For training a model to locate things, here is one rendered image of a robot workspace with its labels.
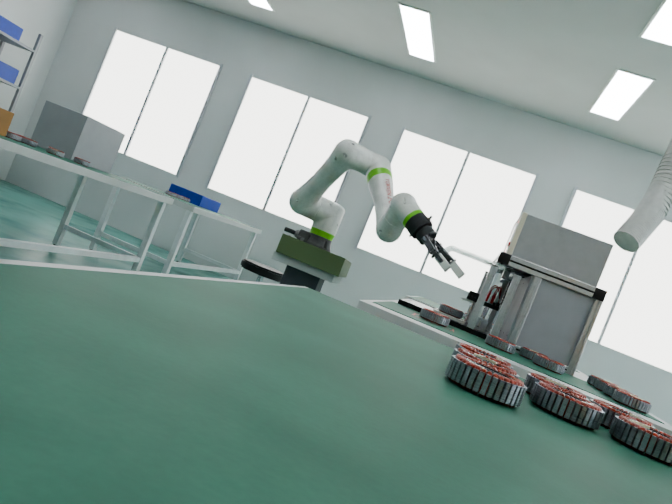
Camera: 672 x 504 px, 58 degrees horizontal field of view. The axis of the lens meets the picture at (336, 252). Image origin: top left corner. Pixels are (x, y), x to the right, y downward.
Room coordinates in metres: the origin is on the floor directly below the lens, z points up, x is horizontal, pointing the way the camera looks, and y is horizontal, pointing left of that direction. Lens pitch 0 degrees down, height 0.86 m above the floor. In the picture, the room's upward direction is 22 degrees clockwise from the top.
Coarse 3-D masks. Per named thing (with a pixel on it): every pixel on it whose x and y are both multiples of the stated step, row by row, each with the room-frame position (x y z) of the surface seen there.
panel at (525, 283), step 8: (520, 280) 2.93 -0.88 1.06; (528, 280) 2.55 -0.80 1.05; (520, 288) 2.76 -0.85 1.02; (528, 288) 2.48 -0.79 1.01; (520, 296) 2.61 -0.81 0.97; (512, 304) 2.84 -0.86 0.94; (520, 304) 2.49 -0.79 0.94; (512, 312) 2.68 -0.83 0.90; (504, 320) 2.92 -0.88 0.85; (512, 320) 2.54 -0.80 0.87; (504, 328) 2.75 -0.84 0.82; (512, 328) 2.48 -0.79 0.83; (504, 336) 2.60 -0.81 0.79
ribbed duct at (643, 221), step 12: (660, 168) 3.77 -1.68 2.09; (660, 180) 3.72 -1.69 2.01; (648, 192) 3.73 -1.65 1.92; (660, 192) 3.69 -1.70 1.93; (648, 204) 3.67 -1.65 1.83; (660, 204) 3.66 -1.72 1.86; (636, 216) 3.65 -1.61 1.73; (648, 216) 3.63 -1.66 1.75; (660, 216) 3.66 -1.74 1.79; (624, 228) 3.63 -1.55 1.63; (636, 228) 3.60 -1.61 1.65; (648, 228) 3.61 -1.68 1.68; (624, 240) 3.65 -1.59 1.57; (636, 240) 3.57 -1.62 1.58
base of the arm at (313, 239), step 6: (288, 228) 3.08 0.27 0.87; (294, 234) 3.06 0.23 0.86; (300, 234) 3.04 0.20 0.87; (306, 234) 3.04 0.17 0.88; (312, 234) 3.02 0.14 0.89; (306, 240) 3.04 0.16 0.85; (312, 240) 3.01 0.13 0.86; (318, 240) 3.00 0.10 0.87; (324, 240) 3.01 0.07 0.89; (318, 246) 2.99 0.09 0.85; (324, 246) 3.02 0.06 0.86; (330, 246) 3.06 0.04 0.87
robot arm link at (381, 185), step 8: (376, 176) 2.66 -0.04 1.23; (384, 176) 2.65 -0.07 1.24; (368, 184) 2.69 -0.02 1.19; (376, 184) 2.63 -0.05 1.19; (384, 184) 2.62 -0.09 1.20; (392, 184) 2.66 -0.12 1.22; (376, 192) 2.60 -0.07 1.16; (384, 192) 2.58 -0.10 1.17; (392, 192) 2.61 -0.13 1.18; (376, 200) 2.57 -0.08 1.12; (384, 200) 2.55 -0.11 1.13; (376, 208) 2.55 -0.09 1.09; (384, 208) 2.51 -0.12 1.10; (376, 216) 2.52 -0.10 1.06; (384, 216) 2.42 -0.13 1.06; (376, 224) 2.48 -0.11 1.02; (384, 224) 2.42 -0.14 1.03; (376, 232) 2.47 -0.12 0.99; (384, 232) 2.43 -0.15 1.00; (392, 232) 2.42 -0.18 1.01; (400, 232) 2.44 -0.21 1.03; (384, 240) 2.46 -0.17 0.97; (392, 240) 2.45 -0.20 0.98
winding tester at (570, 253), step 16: (528, 224) 2.60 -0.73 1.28; (544, 224) 2.59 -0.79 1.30; (512, 240) 2.61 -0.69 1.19; (528, 240) 2.60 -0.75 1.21; (544, 240) 2.58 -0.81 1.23; (560, 240) 2.57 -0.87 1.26; (576, 240) 2.56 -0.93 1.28; (592, 240) 2.55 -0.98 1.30; (528, 256) 2.59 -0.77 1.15; (544, 256) 2.58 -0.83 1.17; (560, 256) 2.57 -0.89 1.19; (576, 256) 2.55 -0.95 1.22; (592, 256) 2.54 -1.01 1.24; (608, 256) 2.53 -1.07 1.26; (560, 272) 2.56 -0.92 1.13; (576, 272) 2.55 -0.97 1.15; (592, 272) 2.54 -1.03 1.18
